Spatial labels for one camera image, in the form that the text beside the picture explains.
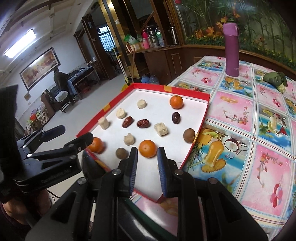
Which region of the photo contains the beige pastry piece front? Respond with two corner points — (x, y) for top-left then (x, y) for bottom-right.
(123, 133), (135, 146)

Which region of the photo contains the beige pastry piece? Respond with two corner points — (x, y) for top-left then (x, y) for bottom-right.
(98, 116), (110, 130)
(123, 133), (135, 146)
(116, 108), (126, 120)
(137, 99), (147, 109)

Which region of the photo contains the orange tangerine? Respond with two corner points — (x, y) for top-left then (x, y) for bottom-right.
(138, 140), (157, 158)
(170, 95), (184, 109)

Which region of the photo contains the brown longan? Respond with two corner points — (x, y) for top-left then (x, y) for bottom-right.
(115, 148), (128, 160)
(183, 128), (195, 143)

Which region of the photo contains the dark red jujube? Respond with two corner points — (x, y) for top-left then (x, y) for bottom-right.
(122, 116), (134, 128)
(137, 119), (150, 128)
(172, 112), (181, 125)

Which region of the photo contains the person's left hand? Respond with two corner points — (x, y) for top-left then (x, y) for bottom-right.
(3, 190), (51, 225)

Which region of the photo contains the brown longan in tray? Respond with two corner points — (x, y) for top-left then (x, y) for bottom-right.
(115, 148), (128, 160)

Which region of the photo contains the orange tangerine left edge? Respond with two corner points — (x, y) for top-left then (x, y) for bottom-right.
(87, 137), (104, 153)

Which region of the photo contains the red white tray box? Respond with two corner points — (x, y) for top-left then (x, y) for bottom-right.
(76, 82), (211, 204)

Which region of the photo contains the beige pastry piece near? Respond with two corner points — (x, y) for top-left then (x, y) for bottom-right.
(98, 116), (110, 130)

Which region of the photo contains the beige pastry piece middle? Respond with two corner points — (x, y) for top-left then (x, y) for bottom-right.
(116, 108), (126, 120)

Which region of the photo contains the beige pastry piece far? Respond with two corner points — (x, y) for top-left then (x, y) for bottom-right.
(137, 99), (147, 109)

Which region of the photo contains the colourful fruit print tablecloth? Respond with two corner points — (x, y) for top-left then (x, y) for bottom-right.
(129, 55), (296, 241)

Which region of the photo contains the seated person in background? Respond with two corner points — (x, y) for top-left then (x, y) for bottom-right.
(54, 67), (69, 92)

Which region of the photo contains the ceiling fluorescent light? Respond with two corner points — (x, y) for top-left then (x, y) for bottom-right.
(4, 29), (36, 58)

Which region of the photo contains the wooden cabinet with bottles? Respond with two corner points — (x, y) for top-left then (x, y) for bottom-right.
(99, 0), (186, 84)

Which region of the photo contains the purple thermos bottle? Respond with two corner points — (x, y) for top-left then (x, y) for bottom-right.
(223, 23), (239, 77)

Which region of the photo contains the framed wall painting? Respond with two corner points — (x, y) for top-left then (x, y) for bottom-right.
(20, 47), (61, 91)

